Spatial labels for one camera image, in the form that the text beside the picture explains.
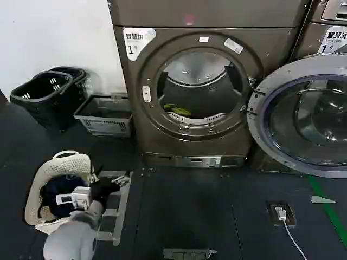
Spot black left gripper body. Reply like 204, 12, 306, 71
90, 178, 121, 203

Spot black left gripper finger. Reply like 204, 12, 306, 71
111, 171, 133, 187
87, 165, 103, 183

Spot dark navy clothes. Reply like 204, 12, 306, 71
40, 174, 91, 218

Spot grey plastic crate basket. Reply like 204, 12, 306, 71
73, 93, 134, 137

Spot white perforated laundry basket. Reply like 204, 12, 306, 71
24, 150, 93, 235

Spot grey dryer number one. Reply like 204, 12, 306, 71
111, 0, 307, 168

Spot black plastic laundry basket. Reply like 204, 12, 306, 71
10, 71, 74, 133
48, 66, 89, 109

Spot green cloth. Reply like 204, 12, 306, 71
163, 103, 192, 116

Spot small grey metal floor plate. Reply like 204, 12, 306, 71
162, 247, 217, 260

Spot white power plug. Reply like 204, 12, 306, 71
273, 206, 288, 222

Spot dark floor socket box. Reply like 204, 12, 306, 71
265, 200, 297, 227

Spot round glass dryer door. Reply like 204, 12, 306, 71
246, 53, 347, 179

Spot grey floor tape piece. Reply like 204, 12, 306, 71
311, 196, 337, 205

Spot green floor tape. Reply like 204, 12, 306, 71
308, 175, 347, 241

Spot grey dryer with white label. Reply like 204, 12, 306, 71
248, 0, 347, 174

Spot grey metal floor hatch frame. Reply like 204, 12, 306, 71
96, 170, 134, 246

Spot white power cable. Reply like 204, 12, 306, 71
281, 219, 307, 260

